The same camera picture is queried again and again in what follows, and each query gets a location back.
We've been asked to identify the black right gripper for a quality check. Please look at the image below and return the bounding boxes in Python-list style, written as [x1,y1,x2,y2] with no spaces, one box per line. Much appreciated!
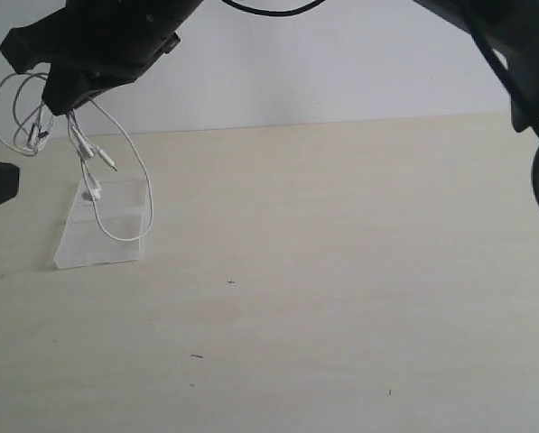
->
[0,1,201,115]

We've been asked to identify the white wired earphones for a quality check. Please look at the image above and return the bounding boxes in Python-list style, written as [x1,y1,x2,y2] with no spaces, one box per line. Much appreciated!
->
[0,72,154,244]

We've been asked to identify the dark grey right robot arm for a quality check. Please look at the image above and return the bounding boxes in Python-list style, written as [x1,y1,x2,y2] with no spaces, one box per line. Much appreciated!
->
[43,1,539,206]

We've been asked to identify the clear plastic storage box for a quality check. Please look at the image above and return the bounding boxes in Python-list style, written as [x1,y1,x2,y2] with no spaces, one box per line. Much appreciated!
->
[53,178,150,270]

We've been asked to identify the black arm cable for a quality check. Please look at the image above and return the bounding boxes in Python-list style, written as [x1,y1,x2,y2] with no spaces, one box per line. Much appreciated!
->
[221,0,324,18]

